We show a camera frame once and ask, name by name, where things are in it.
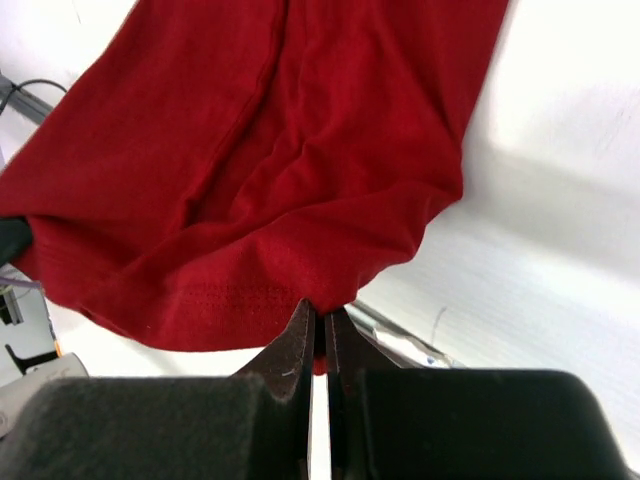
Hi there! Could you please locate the red t-shirt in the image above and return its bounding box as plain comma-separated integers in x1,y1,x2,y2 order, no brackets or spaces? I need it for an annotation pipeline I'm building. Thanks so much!
1,1,507,351

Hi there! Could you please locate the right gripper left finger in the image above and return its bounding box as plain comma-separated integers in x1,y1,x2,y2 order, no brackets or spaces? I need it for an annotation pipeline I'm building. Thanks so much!
1,301,316,479

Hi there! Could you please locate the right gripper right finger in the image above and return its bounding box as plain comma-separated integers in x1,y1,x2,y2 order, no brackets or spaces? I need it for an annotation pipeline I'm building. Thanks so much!
324,310,632,479

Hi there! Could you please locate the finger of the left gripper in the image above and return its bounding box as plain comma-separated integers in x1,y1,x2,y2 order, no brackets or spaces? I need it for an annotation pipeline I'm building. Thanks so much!
0,217,33,265

